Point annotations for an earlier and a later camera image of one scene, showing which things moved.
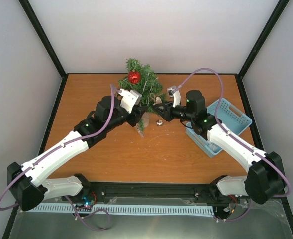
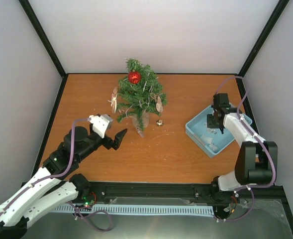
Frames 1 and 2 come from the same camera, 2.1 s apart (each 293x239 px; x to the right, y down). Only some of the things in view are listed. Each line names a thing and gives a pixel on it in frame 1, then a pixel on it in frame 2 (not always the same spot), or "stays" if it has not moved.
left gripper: [137, 114] -> [110, 144]
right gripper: [166, 111] -> [210, 124]
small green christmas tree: [142, 79] stays
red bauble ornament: [134, 77] stays
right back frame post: [281, 6] stays
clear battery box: [141, 131] stays
